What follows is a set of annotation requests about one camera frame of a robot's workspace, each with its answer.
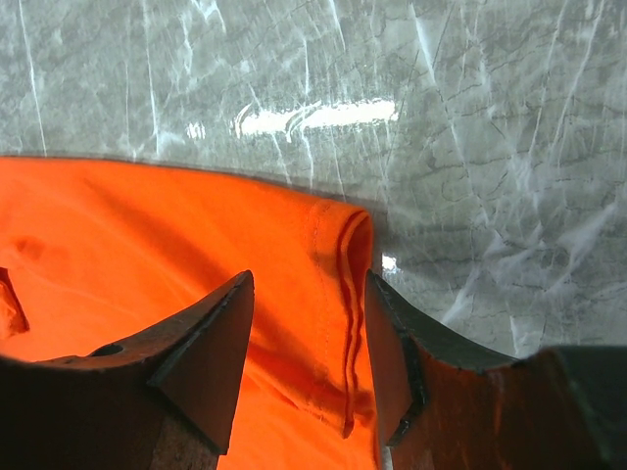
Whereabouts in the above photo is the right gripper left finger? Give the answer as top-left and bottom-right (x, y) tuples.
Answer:
(1, 271), (254, 469)

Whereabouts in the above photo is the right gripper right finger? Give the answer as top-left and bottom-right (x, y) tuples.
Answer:
(364, 273), (626, 469)

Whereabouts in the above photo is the orange t-shirt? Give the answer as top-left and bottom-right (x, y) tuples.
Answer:
(1, 157), (381, 469)

